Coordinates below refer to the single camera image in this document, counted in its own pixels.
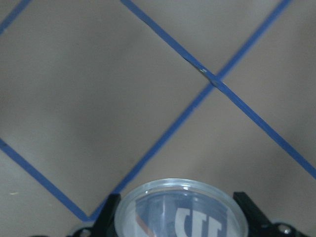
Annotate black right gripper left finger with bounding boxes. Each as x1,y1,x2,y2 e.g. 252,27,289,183
71,194,121,237

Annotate clear plastic tennis ball can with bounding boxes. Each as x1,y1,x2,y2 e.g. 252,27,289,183
115,178,249,237

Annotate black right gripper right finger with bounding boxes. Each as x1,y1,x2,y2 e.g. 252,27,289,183
233,192,308,237

